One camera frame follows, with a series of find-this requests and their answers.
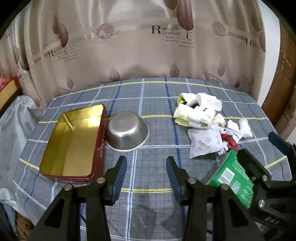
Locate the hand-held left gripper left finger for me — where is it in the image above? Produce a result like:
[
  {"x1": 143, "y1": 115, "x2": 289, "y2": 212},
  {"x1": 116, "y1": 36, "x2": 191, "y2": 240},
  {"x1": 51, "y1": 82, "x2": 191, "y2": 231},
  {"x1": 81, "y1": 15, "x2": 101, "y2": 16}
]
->
[{"x1": 28, "y1": 156, "x2": 127, "y2": 241}]

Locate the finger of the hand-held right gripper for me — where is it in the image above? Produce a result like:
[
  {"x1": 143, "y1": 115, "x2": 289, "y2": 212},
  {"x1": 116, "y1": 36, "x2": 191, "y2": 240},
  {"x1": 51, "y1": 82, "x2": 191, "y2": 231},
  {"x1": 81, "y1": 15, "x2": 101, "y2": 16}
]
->
[
  {"x1": 268, "y1": 131, "x2": 296, "y2": 163},
  {"x1": 237, "y1": 149, "x2": 272, "y2": 209}
]

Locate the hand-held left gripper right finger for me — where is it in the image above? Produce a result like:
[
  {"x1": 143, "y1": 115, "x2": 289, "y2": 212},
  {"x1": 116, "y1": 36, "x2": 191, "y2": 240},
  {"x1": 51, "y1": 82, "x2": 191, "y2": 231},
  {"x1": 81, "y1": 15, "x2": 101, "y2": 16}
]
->
[{"x1": 166, "y1": 156, "x2": 266, "y2": 241}]

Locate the green packet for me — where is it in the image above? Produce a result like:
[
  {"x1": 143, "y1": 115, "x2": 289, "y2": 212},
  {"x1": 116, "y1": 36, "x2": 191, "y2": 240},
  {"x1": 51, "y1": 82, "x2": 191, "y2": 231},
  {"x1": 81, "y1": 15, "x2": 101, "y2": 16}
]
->
[{"x1": 205, "y1": 149, "x2": 255, "y2": 209}]

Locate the floral printed tissue packet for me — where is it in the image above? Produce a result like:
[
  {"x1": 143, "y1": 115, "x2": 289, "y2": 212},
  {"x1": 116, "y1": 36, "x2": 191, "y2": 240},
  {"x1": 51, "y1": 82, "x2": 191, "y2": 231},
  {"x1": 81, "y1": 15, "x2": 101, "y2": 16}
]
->
[{"x1": 188, "y1": 123, "x2": 223, "y2": 159}]

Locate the red tin box gold inside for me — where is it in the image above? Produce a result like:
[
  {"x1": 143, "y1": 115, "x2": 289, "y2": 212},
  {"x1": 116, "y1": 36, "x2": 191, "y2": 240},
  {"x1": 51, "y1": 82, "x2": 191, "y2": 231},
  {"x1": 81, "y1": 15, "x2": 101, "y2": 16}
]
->
[{"x1": 39, "y1": 104, "x2": 109, "y2": 184}]

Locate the red cloth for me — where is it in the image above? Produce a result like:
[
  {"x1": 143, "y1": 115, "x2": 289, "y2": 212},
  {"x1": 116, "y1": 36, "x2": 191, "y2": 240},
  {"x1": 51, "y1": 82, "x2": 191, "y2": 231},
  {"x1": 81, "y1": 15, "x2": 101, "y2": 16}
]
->
[{"x1": 221, "y1": 134, "x2": 239, "y2": 151}]

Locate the star printed white cloth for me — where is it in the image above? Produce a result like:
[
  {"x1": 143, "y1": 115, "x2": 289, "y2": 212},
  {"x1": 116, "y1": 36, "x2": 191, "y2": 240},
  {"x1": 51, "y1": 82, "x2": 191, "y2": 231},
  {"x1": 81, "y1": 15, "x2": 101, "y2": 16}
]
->
[{"x1": 217, "y1": 126, "x2": 237, "y2": 155}]

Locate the grey plaid bed sheet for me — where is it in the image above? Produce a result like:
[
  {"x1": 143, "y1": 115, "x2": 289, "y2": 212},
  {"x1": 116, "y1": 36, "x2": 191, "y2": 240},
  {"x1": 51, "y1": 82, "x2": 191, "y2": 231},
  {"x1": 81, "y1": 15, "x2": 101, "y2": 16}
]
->
[{"x1": 13, "y1": 77, "x2": 293, "y2": 241}]

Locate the brown wooden door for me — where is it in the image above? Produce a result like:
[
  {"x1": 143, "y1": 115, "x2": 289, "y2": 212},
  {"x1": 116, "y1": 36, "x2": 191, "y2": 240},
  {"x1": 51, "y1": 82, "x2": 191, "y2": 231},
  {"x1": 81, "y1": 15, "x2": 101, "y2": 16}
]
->
[{"x1": 261, "y1": 16, "x2": 296, "y2": 142}]

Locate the steel bowl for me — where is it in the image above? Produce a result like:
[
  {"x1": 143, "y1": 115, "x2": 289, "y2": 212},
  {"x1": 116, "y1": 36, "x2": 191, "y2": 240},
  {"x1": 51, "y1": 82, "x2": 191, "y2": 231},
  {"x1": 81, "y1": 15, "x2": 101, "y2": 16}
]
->
[{"x1": 105, "y1": 111, "x2": 150, "y2": 153}]

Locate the small white tissue wad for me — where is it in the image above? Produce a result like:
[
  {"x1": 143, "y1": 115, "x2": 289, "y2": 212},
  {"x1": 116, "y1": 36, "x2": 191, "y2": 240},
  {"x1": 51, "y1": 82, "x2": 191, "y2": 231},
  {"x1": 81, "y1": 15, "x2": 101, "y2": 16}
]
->
[{"x1": 214, "y1": 113, "x2": 226, "y2": 127}]

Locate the tan cloth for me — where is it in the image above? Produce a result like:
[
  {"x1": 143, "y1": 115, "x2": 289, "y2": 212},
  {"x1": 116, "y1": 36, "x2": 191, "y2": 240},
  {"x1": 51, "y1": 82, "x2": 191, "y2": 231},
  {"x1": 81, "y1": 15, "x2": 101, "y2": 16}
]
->
[{"x1": 15, "y1": 213, "x2": 35, "y2": 241}]

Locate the beige leaf printed curtain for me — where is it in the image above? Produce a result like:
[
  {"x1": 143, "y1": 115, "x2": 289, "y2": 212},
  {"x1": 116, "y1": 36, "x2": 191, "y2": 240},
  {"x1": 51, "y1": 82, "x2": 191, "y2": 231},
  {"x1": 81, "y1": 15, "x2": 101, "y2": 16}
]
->
[{"x1": 0, "y1": 0, "x2": 281, "y2": 112}]

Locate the red cardboard box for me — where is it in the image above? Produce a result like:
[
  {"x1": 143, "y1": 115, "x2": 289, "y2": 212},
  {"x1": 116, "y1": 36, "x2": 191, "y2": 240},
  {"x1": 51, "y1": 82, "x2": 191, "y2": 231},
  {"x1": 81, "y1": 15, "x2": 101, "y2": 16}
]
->
[{"x1": 0, "y1": 75, "x2": 21, "y2": 112}]

